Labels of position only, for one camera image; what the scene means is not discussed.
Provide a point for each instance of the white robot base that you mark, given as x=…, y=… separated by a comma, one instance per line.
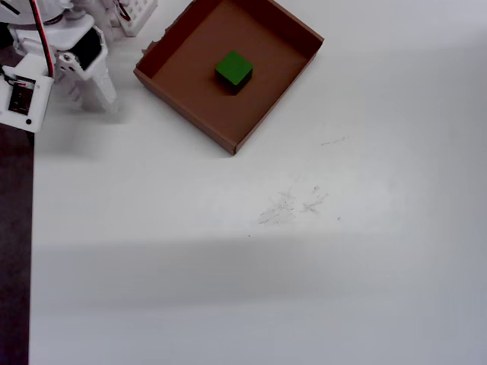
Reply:
x=139, y=15

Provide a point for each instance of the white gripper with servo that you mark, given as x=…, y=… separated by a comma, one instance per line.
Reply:
x=88, y=53

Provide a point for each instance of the brown cardboard box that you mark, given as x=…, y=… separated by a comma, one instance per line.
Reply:
x=190, y=95

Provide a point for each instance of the green cube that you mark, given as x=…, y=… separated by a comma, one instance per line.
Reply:
x=234, y=68

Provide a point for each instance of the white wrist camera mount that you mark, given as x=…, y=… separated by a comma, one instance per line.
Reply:
x=38, y=106

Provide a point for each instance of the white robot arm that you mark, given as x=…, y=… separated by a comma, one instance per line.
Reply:
x=57, y=32

